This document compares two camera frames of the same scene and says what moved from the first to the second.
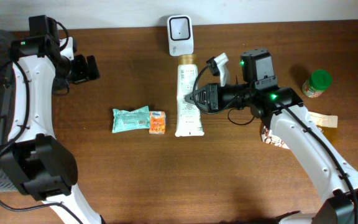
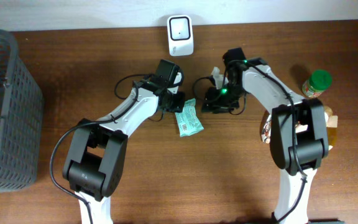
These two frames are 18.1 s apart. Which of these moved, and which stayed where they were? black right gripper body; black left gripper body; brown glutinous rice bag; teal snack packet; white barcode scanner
Moved: teal snack packet; black left gripper body
Stayed: black right gripper body; white barcode scanner; brown glutinous rice bag
